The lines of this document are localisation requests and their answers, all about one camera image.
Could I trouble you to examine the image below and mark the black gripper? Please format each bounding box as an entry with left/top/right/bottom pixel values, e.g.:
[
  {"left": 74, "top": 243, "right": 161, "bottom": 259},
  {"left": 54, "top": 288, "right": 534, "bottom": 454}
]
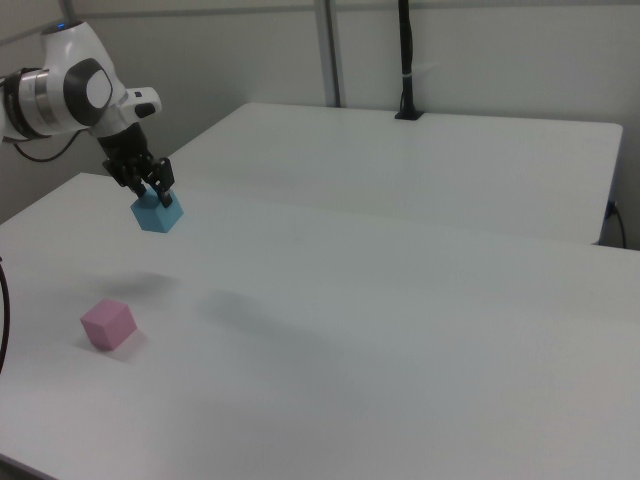
[{"left": 96, "top": 122, "right": 177, "bottom": 211}]

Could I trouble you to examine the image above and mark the blue cube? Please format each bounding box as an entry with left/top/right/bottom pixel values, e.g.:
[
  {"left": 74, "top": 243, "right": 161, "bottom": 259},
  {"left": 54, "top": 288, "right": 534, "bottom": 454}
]
[{"left": 130, "top": 189, "right": 187, "bottom": 235}]

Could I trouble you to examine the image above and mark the pink cube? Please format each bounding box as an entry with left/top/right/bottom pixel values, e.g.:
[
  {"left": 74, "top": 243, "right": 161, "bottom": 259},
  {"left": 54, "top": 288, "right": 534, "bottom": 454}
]
[{"left": 80, "top": 297, "right": 139, "bottom": 353}]

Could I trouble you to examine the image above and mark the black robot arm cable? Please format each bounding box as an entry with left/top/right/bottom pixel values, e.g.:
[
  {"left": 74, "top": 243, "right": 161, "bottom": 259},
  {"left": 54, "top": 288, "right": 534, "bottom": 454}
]
[{"left": 12, "top": 128, "right": 84, "bottom": 164}]

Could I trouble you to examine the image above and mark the black curved cable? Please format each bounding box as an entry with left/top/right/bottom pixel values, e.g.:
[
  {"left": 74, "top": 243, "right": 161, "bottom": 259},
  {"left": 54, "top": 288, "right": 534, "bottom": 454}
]
[{"left": 0, "top": 255, "right": 12, "bottom": 375}]

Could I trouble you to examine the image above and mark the grey partition post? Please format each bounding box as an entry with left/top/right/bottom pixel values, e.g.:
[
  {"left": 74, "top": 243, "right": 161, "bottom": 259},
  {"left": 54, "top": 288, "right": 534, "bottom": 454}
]
[{"left": 314, "top": 0, "right": 348, "bottom": 109}]

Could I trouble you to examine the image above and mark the black camera stand pole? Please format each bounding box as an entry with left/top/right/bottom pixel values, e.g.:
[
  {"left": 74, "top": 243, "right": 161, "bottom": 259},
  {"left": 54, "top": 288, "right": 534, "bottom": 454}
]
[{"left": 394, "top": 0, "right": 426, "bottom": 122}]

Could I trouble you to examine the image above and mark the black power cable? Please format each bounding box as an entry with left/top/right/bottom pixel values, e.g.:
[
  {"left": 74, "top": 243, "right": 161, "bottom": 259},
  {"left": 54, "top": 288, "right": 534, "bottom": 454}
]
[{"left": 605, "top": 199, "right": 629, "bottom": 249}]

